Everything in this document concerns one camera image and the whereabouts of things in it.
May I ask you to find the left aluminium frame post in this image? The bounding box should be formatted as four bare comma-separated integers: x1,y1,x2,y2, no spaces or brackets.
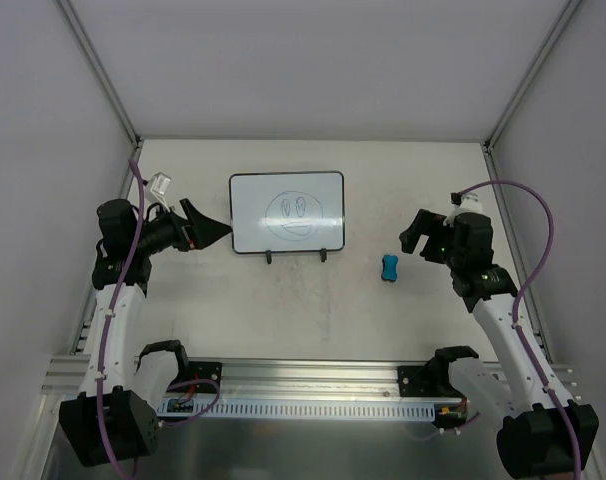
54,0,140,145

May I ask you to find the aluminium frame post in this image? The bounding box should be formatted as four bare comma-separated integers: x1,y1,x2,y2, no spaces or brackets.
54,0,140,145
483,0,583,151

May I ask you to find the right aluminium frame post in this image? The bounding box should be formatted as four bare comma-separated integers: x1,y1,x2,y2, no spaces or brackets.
483,0,583,151

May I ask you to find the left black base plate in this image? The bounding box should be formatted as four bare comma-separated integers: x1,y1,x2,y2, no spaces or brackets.
187,360,223,395

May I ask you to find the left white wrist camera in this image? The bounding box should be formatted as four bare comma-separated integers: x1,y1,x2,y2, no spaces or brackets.
147,172,171,210

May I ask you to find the small black-framed whiteboard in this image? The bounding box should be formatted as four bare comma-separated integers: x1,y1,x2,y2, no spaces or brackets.
228,170,346,255

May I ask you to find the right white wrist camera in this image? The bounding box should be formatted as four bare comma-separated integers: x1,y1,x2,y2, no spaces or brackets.
443,192,483,226

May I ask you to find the white slotted cable duct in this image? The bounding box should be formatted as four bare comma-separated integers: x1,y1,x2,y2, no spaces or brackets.
205,398,436,423

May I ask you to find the aluminium mounting rail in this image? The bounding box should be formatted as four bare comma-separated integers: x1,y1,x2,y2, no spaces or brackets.
41,355,581,401

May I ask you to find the black metal whiteboard stand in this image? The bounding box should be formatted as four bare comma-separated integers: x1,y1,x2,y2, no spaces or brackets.
261,248,329,265

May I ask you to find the blue whiteboard eraser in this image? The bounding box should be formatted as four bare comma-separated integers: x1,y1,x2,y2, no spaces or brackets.
381,254,399,283

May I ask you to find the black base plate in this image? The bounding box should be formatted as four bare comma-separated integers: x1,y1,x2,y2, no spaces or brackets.
187,360,223,395
397,365,462,398

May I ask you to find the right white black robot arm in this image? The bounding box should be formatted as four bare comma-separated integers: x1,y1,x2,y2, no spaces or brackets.
399,209,599,479

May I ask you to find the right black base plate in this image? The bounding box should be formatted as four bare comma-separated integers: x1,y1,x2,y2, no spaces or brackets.
397,365,462,398

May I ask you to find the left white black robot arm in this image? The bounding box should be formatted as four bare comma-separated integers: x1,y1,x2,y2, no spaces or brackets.
59,199,232,467

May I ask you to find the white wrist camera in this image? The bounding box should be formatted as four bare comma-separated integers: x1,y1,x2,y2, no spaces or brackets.
147,172,171,210
443,192,483,226

